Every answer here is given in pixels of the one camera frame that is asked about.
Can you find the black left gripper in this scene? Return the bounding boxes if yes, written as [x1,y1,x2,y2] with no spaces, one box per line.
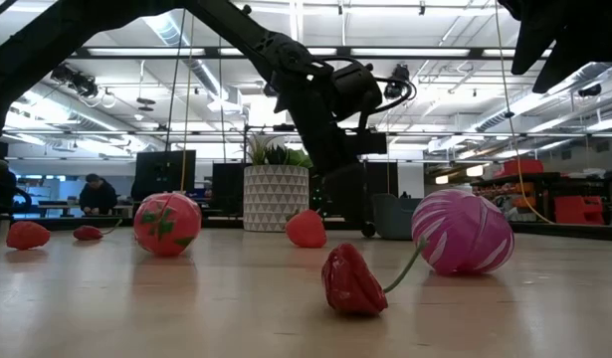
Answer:
[300,91,369,226]

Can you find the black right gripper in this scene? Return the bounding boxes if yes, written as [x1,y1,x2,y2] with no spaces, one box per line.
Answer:
[499,0,612,94]

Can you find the red toy strawberry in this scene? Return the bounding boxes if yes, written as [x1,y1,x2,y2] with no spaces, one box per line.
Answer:
[285,208,328,250]
[6,221,52,251]

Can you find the red toy pepper green stem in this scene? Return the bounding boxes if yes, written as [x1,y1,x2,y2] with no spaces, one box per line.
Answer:
[320,237,429,316]

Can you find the purple white striped toy ball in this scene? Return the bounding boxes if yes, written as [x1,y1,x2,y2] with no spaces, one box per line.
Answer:
[411,188,515,276]

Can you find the red toy tomato green leaves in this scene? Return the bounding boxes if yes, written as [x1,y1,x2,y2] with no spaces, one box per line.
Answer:
[132,192,203,259]

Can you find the small red toy chili pepper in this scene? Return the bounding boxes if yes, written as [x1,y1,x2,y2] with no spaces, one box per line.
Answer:
[73,218,123,243]

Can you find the grey-blue plastic bin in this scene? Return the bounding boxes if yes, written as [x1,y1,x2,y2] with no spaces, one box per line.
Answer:
[372,192,422,241]

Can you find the white planter triangle pattern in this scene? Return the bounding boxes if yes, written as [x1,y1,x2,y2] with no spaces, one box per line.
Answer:
[243,164,310,234]

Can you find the green potted plant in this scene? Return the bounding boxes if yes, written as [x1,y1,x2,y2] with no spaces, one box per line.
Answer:
[246,132,314,169]

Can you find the red storage bin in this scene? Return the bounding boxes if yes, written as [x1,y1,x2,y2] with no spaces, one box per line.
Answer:
[503,158,545,177]
[553,195,606,226]

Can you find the black partition panels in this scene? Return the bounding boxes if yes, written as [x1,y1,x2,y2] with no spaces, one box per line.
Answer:
[211,159,400,224]

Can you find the black shelf unit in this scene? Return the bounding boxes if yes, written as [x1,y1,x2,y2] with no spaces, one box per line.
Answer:
[470,171,612,225]

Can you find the black monitor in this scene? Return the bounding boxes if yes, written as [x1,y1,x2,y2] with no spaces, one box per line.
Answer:
[134,149,197,193]

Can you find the person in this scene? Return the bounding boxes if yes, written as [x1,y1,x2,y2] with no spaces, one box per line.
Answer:
[79,173,119,217]

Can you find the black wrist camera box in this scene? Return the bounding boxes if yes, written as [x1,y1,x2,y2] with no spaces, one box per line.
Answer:
[344,129,388,156]

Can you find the long yellow cable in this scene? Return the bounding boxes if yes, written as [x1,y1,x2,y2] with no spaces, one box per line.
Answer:
[493,0,555,225]

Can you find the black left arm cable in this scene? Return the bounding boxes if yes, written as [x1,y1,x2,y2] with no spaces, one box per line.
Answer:
[319,55,418,115]

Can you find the black overhead camera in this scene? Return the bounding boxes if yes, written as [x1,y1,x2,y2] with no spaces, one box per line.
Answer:
[383,63,418,101]

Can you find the black overhead frame bar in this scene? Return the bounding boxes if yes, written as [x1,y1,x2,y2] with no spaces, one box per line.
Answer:
[0,46,555,61]

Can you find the black hanging cable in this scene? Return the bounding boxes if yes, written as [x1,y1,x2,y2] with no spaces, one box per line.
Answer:
[164,7,188,153]

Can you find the black ceiling camera device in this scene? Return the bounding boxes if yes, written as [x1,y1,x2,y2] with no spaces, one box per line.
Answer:
[50,62,101,99]

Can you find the black curved hose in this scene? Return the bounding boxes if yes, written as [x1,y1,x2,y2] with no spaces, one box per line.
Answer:
[0,176,34,215]

